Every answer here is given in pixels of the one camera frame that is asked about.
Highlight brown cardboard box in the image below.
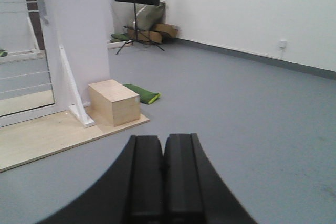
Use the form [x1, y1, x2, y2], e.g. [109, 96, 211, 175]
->
[138, 24, 178, 44]

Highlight green cushion near box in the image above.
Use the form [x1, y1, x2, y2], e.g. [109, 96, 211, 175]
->
[124, 84, 161, 105]

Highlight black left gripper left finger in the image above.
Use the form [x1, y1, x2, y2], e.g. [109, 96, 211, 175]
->
[42, 135, 164, 223]

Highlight light wooden box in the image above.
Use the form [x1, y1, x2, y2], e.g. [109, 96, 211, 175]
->
[88, 79, 141, 126]

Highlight light wooden floor platform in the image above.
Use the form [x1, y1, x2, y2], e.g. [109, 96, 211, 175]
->
[1, 107, 150, 172]

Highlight white diagonal support brace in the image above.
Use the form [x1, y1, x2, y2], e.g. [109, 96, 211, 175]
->
[59, 44, 95, 128]

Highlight white door frame post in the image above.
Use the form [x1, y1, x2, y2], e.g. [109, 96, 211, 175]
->
[45, 0, 110, 104]

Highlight olive green sack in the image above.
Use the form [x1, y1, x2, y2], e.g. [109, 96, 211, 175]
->
[136, 2, 166, 31]

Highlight white wall socket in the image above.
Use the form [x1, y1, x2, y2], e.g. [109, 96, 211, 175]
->
[278, 40, 287, 60]

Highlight white framed glass sliding door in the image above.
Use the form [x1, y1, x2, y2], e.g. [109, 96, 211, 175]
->
[1, 0, 55, 126]

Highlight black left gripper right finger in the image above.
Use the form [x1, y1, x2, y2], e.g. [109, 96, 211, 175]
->
[164, 133, 255, 223]

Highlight green cushion by wall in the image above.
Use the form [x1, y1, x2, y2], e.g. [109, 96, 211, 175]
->
[110, 33, 129, 43]

